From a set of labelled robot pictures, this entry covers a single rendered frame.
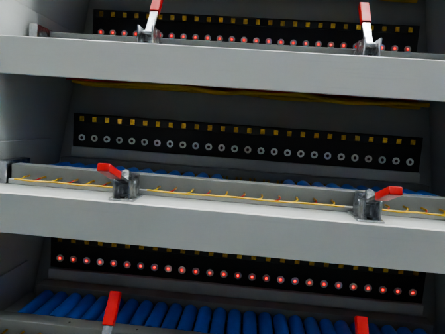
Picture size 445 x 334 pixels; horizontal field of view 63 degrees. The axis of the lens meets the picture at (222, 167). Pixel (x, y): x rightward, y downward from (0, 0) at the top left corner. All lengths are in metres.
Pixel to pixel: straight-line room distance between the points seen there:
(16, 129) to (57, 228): 0.18
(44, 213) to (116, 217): 0.08
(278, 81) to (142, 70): 0.16
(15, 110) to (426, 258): 0.53
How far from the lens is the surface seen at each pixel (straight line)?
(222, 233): 0.39
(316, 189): 0.44
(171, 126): 0.58
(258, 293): 0.56
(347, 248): 0.41
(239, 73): 0.44
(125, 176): 0.42
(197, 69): 0.44
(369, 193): 0.42
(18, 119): 0.57
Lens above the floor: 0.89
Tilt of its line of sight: 12 degrees up
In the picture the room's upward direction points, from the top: 5 degrees clockwise
